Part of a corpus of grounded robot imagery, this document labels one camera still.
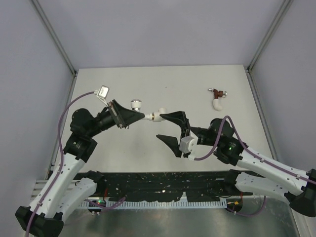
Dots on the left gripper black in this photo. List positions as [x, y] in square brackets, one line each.
[116, 113]

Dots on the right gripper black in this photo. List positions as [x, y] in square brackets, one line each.
[185, 132]

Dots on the white water faucet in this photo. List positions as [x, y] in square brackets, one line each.
[136, 105]

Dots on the white elbow pipe fitting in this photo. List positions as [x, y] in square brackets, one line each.
[156, 116]

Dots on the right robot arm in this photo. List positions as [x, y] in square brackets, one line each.
[271, 178]

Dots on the red faucet with elbow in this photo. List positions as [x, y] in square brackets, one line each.
[216, 100]

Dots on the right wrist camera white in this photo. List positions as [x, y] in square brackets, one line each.
[188, 145]

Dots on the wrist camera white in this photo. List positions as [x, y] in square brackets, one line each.
[102, 93]
[188, 145]

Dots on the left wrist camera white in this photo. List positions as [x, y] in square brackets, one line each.
[102, 93]

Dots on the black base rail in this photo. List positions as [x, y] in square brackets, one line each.
[165, 186]

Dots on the white slotted cable duct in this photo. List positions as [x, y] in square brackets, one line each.
[182, 204]

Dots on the left aluminium frame post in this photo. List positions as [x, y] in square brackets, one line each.
[55, 39]

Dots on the aluminium frame post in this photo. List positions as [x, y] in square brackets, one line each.
[55, 39]
[274, 25]

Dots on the right aluminium frame post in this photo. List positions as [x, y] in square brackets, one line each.
[274, 25]

